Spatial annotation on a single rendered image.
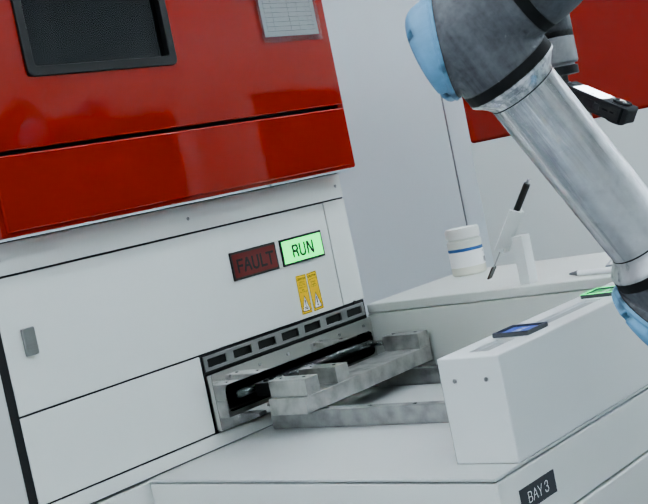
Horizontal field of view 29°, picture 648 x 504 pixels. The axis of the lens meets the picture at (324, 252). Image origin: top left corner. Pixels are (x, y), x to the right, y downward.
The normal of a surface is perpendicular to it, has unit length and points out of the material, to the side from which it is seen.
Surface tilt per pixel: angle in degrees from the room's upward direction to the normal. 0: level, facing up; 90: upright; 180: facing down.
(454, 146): 90
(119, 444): 90
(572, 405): 90
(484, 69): 110
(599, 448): 90
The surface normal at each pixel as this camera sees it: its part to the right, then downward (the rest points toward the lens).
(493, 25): -0.11, 0.47
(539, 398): 0.76, -0.12
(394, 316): -0.61, 0.18
